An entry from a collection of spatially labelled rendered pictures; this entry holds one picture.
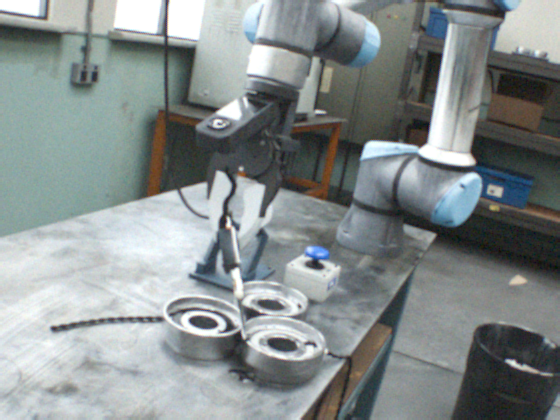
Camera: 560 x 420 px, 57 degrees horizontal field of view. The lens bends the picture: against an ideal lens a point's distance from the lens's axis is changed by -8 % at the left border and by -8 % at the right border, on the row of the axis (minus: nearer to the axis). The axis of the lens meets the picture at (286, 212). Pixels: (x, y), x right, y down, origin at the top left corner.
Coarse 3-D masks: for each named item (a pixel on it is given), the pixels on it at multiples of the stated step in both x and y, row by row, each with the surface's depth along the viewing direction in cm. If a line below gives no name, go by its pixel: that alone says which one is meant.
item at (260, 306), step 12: (252, 288) 81; (264, 288) 82; (276, 288) 82; (288, 288) 82; (252, 300) 78; (264, 300) 79; (276, 300) 79; (300, 300) 80; (252, 312) 73; (264, 312) 72; (276, 312) 75; (288, 312) 76; (300, 312) 74
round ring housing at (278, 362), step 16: (256, 320) 70; (272, 320) 72; (288, 320) 72; (272, 336) 69; (288, 336) 69; (304, 336) 70; (320, 336) 69; (240, 352) 66; (256, 352) 63; (272, 352) 65; (288, 352) 65; (304, 352) 66; (320, 352) 65; (256, 368) 63; (272, 368) 62; (288, 368) 62; (304, 368) 63
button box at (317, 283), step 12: (300, 264) 90; (312, 264) 90; (324, 264) 92; (288, 276) 89; (300, 276) 88; (312, 276) 87; (324, 276) 87; (336, 276) 92; (300, 288) 89; (312, 288) 88; (324, 288) 87; (312, 300) 88; (324, 300) 89
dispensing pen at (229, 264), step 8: (232, 216) 72; (224, 232) 69; (224, 240) 69; (232, 240) 69; (224, 248) 68; (232, 248) 68; (224, 256) 68; (232, 256) 68; (224, 264) 67; (232, 264) 68; (232, 272) 69; (240, 272) 69; (232, 280) 69; (240, 280) 69; (240, 288) 68; (240, 296) 68; (240, 304) 67; (240, 312) 67
